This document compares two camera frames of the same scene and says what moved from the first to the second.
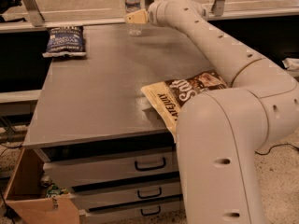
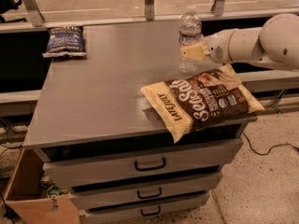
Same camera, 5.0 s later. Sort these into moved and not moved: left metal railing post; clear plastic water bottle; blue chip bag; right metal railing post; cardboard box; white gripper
Moved: white gripper; clear plastic water bottle
Not moved: right metal railing post; blue chip bag; cardboard box; left metal railing post
